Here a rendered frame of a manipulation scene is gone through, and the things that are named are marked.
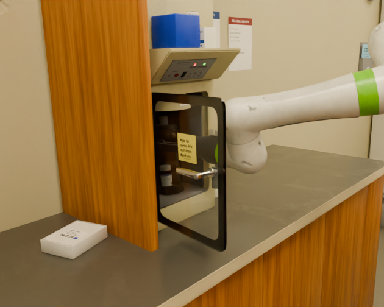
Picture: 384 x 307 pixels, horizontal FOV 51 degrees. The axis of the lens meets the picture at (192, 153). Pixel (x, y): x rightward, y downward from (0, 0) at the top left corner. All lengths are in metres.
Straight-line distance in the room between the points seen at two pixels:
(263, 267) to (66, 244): 0.61
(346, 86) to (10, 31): 1.03
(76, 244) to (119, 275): 0.18
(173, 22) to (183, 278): 0.68
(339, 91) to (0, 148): 1.05
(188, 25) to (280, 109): 0.35
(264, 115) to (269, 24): 1.48
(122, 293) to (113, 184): 0.37
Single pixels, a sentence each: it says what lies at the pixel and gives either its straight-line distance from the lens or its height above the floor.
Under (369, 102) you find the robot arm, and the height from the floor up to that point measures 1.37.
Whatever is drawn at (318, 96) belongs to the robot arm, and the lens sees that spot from 1.07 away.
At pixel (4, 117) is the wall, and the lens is 1.46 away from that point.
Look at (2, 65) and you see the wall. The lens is 1.46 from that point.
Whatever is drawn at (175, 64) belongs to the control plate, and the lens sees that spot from 1.17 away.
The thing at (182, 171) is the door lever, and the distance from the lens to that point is 1.03.
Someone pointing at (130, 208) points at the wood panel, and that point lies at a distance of 1.22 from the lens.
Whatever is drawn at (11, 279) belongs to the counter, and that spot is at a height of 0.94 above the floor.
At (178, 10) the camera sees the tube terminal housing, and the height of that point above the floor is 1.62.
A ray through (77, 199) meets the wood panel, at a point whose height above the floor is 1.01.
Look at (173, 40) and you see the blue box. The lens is 1.15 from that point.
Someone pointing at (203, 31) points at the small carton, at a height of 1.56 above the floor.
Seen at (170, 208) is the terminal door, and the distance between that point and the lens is 1.20.
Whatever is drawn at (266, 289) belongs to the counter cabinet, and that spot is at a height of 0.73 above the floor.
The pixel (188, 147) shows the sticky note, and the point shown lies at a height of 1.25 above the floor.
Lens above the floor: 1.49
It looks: 14 degrees down
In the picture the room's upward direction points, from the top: 1 degrees counter-clockwise
